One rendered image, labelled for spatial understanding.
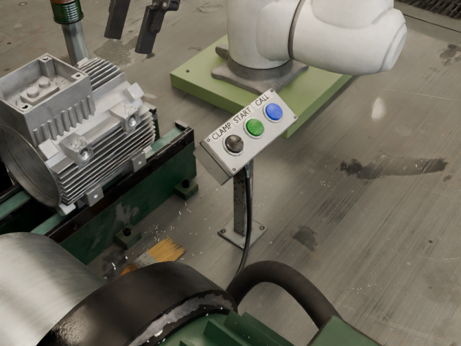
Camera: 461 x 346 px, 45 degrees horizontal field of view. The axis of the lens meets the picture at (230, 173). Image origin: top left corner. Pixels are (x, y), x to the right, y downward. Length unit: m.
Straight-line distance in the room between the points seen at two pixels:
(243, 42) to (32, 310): 0.86
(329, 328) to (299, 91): 1.02
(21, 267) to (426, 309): 0.67
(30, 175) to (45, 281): 0.44
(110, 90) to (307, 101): 0.54
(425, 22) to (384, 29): 2.31
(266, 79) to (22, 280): 0.87
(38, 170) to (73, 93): 0.20
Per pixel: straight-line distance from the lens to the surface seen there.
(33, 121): 0.85
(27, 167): 1.03
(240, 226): 1.04
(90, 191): 0.92
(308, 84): 1.38
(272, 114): 0.90
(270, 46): 1.26
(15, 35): 1.75
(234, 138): 0.84
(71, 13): 1.26
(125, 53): 1.58
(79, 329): 0.31
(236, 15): 1.27
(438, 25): 3.48
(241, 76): 1.34
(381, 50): 1.19
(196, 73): 1.41
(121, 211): 1.05
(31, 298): 0.59
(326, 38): 1.20
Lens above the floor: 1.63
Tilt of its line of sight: 44 degrees down
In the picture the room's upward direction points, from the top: 1 degrees counter-clockwise
